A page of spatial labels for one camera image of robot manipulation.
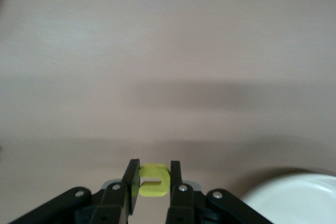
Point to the yellow foam letter u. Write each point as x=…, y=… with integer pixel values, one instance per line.
x=155, y=174

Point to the brown table cover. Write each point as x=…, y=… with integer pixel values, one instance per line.
x=168, y=51

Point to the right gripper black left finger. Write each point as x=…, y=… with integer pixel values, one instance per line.
x=113, y=203

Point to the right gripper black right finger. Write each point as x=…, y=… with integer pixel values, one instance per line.
x=183, y=205

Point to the beige round plate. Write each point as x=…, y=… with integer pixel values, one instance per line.
x=288, y=203

